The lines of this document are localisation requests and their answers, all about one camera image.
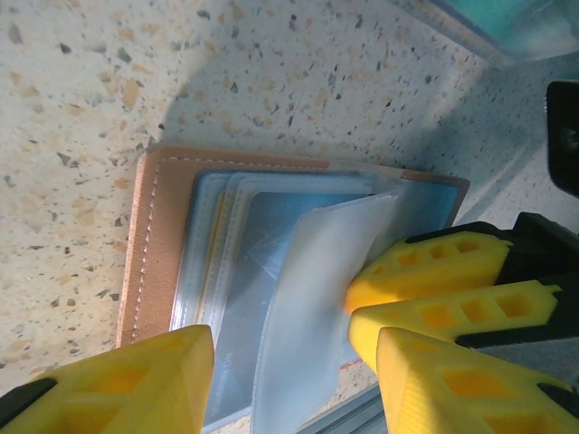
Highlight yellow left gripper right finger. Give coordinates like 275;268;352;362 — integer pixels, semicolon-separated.
376;326;579;434

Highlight blue credit card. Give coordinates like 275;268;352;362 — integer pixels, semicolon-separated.
212;189;363;429

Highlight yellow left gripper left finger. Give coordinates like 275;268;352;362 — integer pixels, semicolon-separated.
0;324;216;434

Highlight tan leather card holder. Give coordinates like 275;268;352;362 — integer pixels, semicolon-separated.
115;145;471;434

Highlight teal credit card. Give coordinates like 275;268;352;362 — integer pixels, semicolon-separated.
460;0;579;58

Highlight aluminium table rail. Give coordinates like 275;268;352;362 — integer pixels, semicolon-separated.
293;386;385;434

